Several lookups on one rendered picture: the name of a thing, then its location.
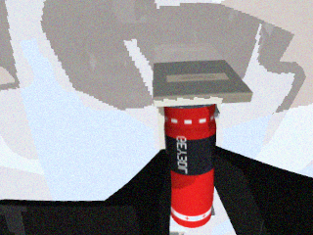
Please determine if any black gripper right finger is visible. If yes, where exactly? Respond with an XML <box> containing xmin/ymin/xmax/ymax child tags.
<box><xmin>214</xmin><ymin>146</ymin><xmax>313</xmax><ymax>235</ymax></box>

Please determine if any red and black battery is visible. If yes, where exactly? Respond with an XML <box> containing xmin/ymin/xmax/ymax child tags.
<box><xmin>164</xmin><ymin>103</ymin><xmax>216</xmax><ymax>228</ymax></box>

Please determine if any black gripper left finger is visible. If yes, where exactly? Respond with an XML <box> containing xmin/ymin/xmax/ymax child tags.
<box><xmin>0</xmin><ymin>149</ymin><xmax>172</xmax><ymax>235</ymax></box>

